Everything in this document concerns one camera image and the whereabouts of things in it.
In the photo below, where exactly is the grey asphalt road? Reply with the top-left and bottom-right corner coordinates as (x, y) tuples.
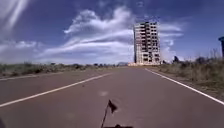
(0, 66), (224, 128)

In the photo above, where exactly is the tall unfinished concrete building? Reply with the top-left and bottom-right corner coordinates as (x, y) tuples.
(133, 21), (162, 66)

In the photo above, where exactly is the robot's own part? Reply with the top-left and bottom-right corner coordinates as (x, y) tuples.
(100, 99), (134, 128)

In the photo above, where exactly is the white dashed lane line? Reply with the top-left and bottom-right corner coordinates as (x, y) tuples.
(0, 72), (113, 109)

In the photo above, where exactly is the scrub strip across road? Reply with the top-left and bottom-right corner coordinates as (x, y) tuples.
(0, 61), (128, 79)

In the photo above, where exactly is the white solid edge line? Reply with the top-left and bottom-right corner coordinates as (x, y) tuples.
(144, 67), (224, 107)

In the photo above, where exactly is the dry grass and scrub verge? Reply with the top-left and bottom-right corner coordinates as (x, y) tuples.
(148, 54), (224, 101)

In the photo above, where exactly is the low dark building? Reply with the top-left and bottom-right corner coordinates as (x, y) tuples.
(218, 36), (224, 58)

